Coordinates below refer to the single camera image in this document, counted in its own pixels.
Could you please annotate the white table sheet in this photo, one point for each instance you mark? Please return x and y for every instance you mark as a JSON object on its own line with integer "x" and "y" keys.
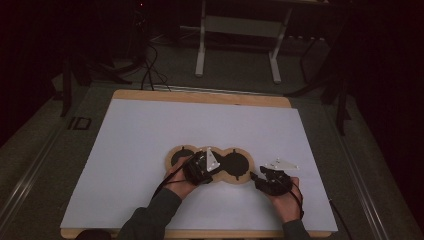
{"x": 166, "y": 126}

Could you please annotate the black rectangular floor bracket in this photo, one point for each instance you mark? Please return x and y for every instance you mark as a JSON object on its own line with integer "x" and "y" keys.
{"x": 80, "y": 123}

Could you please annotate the person's right hand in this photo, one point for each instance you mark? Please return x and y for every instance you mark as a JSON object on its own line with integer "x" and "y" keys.
{"x": 288, "y": 206}

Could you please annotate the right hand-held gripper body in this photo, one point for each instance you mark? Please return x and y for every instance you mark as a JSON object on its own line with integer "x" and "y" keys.
{"x": 276, "y": 185}

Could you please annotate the wooden board with black discs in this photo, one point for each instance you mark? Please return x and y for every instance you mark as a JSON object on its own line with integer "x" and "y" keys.
{"x": 236, "y": 165}

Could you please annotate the person's left hand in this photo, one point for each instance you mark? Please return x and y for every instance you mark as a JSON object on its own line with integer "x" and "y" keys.
{"x": 178, "y": 185}

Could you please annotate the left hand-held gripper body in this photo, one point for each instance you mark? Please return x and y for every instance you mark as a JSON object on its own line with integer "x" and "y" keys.
{"x": 200, "y": 171}

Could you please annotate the black metal stand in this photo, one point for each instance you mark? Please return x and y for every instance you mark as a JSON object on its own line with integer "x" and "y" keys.
{"x": 66, "y": 90}
{"x": 341, "y": 106}

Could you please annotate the white metal desk frame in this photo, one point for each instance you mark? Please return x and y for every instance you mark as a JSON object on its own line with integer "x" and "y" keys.
{"x": 241, "y": 26}

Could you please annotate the black equipment tower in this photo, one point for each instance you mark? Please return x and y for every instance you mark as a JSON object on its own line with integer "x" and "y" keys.
{"x": 138, "y": 33}

